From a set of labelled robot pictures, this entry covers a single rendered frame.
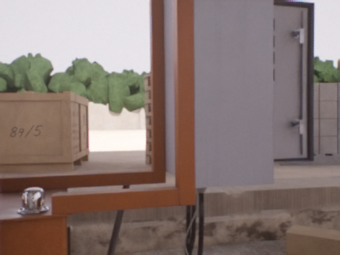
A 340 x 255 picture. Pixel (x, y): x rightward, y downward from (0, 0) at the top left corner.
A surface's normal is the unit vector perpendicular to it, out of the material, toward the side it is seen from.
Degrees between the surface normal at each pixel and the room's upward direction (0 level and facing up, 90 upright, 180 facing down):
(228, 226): 90
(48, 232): 90
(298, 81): 90
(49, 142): 90
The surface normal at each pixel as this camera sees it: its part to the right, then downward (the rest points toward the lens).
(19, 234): 0.31, 0.02
